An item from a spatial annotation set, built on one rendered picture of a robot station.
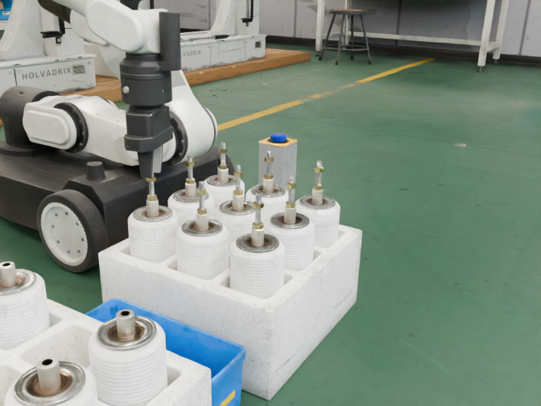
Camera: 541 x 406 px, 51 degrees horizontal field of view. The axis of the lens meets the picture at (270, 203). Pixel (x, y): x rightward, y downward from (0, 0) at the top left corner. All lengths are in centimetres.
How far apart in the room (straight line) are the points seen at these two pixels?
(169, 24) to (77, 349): 54
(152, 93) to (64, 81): 232
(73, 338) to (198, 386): 24
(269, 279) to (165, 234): 23
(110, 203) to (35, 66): 186
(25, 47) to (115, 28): 238
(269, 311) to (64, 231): 68
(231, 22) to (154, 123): 373
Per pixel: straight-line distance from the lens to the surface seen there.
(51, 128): 169
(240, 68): 444
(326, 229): 116
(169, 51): 100
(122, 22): 99
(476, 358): 122
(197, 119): 144
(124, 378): 75
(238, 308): 97
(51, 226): 149
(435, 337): 125
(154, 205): 110
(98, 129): 161
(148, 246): 110
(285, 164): 137
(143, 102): 101
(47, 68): 324
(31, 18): 339
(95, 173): 145
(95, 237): 138
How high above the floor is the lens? 68
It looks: 21 degrees down
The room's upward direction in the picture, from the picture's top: 2 degrees clockwise
